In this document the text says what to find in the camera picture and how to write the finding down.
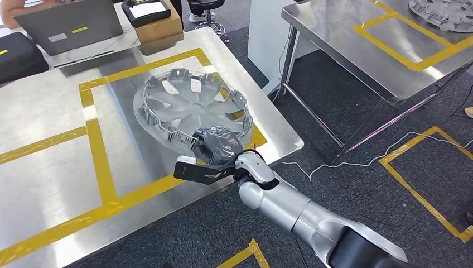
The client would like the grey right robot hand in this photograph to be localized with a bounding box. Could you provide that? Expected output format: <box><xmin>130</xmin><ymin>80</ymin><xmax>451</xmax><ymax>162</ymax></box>
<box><xmin>192</xmin><ymin>126</ymin><xmax>245</xmax><ymax>166</ymax></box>

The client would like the white cabinet panel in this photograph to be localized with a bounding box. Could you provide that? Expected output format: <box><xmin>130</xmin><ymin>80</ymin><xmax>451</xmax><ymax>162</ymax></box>
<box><xmin>247</xmin><ymin>0</ymin><xmax>320</xmax><ymax>84</ymax></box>

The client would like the yellow tape frame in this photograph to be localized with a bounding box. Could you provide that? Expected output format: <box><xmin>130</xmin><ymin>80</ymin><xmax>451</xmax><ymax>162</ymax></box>
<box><xmin>78</xmin><ymin>48</ymin><xmax>268</xmax><ymax>209</ymax></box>
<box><xmin>0</xmin><ymin>118</ymin><xmax>123</xmax><ymax>267</ymax></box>

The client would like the silver wheel hubcap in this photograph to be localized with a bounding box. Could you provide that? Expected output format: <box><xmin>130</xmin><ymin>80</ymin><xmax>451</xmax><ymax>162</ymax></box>
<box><xmin>132</xmin><ymin>68</ymin><xmax>254</xmax><ymax>154</ymax></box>

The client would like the grey wheel hubcap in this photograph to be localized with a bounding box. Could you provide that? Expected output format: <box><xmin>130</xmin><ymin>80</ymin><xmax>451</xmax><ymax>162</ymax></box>
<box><xmin>408</xmin><ymin>0</ymin><xmax>473</xmax><ymax>34</ymax></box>

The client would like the black remote controller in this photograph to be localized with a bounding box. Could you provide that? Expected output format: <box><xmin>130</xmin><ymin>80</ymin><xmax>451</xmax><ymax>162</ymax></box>
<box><xmin>121</xmin><ymin>0</ymin><xmax>172</xmax><ymax>28</ymax></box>

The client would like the steel workbench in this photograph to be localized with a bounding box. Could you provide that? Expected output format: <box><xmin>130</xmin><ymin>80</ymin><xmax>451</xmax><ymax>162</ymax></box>
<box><xmin>279</xmin><ymin>0</ymin><xmax>473</xmax><ymax>165</ymax></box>
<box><xmin>0</xmin><ymin>26</ymin><xmax>305</xmax><ymax>268</ymax></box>

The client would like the black round stool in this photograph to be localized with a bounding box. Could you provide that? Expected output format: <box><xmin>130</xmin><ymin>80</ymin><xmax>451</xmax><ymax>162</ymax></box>
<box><xmin>187</xmin><ymin>0</ymin><xmax>230</xmax><ymax>44</ymax></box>

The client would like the brown cardboard box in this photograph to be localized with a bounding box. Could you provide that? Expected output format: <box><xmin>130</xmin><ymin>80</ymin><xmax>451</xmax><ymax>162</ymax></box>
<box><xmin>134</xmin><ymin>0</ymin><xmax>185</xmax><ymax>45</ymax></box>

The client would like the black camera bracket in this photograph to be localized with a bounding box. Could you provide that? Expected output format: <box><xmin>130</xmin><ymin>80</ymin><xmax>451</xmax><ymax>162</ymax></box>
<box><xmin>173</xmin><ymin>162</ymin><xmax>238</xmax><ymax>186</ymax></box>

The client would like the black soft case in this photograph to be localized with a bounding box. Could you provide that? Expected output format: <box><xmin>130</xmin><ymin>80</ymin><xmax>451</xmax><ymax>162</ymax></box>
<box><xmin>0</xmin><ymin>32</ymin><xmax>50</xmax><ymax>85</ymax></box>

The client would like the white floor cable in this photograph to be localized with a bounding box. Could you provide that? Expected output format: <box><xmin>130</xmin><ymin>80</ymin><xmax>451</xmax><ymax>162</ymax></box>
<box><xmin>281</xmin><ymin>131</ymin><xmax>473</xmax><ymax>182</ymax></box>

